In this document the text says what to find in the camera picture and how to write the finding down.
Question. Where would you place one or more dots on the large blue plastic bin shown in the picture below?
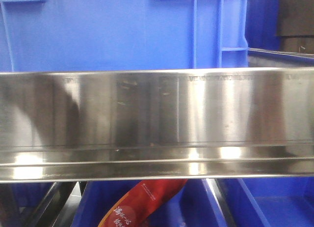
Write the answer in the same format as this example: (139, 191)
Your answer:
(81, 35)

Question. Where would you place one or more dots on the lower right blue bin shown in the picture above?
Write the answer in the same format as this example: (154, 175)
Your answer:
(270, 202)

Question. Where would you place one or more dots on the red snack package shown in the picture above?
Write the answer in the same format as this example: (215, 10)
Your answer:
(134, 207)

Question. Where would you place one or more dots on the stainless steel shelf rail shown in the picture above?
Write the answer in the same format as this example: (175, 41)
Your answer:
(123, 125)

